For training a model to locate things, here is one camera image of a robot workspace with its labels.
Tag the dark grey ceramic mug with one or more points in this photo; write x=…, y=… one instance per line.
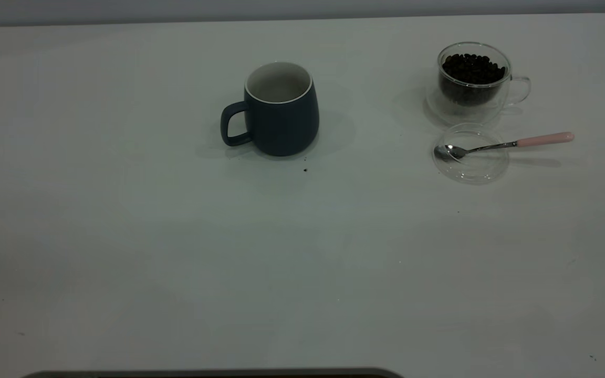
x=284, y=128

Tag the dark coffee beans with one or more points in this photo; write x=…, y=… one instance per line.
x=471, y=71

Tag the clear glass saucer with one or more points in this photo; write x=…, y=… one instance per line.
x=434, y=110

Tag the small clear glass dish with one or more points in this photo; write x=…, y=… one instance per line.
x=473, y=168

